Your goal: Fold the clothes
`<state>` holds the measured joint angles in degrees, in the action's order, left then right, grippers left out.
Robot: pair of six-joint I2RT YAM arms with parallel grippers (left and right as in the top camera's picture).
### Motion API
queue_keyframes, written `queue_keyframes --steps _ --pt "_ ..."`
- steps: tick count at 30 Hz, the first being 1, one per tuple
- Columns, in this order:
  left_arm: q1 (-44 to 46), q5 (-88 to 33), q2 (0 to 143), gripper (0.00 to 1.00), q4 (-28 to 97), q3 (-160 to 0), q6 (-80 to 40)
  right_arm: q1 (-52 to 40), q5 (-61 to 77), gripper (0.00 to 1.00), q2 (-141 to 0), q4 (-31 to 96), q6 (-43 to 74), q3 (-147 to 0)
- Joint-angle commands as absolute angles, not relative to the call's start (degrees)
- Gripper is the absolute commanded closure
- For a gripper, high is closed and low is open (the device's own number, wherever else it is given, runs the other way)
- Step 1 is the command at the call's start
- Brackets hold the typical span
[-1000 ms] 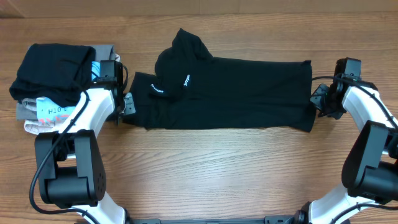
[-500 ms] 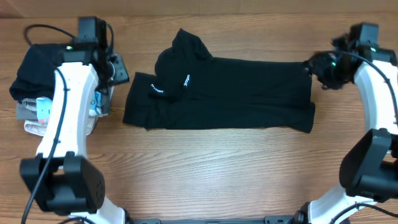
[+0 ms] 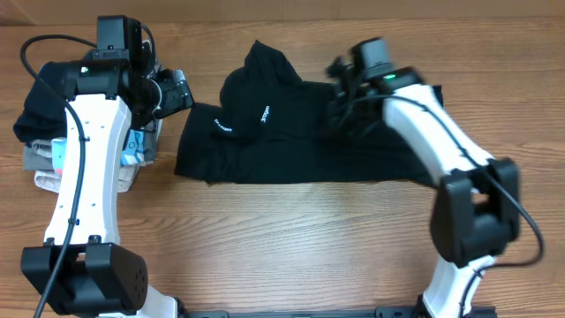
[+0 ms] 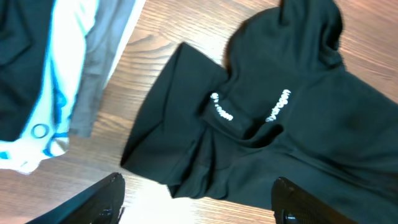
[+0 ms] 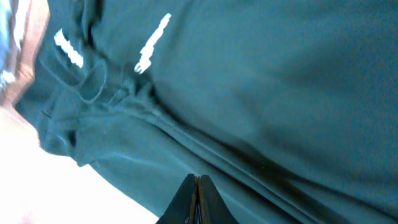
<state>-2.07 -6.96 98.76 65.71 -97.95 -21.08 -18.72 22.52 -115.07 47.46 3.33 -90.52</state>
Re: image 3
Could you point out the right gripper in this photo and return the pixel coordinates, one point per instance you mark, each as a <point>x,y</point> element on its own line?
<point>336,121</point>

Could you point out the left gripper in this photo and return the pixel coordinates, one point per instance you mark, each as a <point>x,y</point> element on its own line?
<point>177,93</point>

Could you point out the black t-shirt with logo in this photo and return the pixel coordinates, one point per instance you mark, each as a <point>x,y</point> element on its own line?
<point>272,127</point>

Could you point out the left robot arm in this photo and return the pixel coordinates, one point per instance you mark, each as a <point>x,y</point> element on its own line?
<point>81,268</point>

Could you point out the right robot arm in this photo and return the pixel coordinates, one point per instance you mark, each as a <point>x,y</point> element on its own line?
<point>476,212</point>

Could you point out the folded light blue printed shirt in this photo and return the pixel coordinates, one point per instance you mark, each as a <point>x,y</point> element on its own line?
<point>133,152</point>

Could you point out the folded black garment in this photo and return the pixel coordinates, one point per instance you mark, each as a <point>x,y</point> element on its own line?
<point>43,117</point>

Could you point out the folded gray garment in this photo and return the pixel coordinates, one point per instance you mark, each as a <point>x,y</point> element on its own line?
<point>152,132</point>

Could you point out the folded beige garment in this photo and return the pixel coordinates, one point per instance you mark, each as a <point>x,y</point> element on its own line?
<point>41,156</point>

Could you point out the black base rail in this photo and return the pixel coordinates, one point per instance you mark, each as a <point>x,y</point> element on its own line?
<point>304,313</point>

